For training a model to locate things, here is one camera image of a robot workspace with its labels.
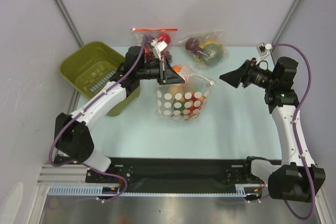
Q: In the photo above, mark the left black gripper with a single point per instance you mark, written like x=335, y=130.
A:
x=167, y=75

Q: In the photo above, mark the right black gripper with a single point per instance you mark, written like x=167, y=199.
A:
x=245, y=73

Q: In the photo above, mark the polka dot strawberry bag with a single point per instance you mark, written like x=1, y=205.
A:
x=184, y=101

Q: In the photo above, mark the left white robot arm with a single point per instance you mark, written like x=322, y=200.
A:
x=73, y=131

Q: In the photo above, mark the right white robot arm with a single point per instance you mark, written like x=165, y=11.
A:
x=297, y=178

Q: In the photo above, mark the clear bag with melon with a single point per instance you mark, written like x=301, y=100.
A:
x=206, y=49

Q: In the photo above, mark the red zip fruit bag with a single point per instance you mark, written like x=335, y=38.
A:
x=160, y=34

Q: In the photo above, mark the olive green plastic basket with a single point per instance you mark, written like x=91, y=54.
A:
x=89, y=68

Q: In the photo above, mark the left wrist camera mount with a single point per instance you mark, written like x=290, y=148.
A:
x=158, y=47

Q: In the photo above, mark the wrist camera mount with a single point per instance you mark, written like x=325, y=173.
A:
x=158, y=47
x=264, y=51

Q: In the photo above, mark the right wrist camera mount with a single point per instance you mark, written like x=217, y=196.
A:
x=264, y=51

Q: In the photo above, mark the aluminium frame post right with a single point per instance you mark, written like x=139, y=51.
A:
x=286, y=21

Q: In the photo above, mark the aluminium frame post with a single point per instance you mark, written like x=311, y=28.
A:
x=69, y=22
x=286, y=21

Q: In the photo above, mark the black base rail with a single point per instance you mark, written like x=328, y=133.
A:
x=182, y=175

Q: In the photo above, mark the white cable duct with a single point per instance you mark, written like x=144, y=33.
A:
x=243, y=191

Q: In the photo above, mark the aluminium frame post left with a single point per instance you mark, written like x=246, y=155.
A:
x=69, y=22

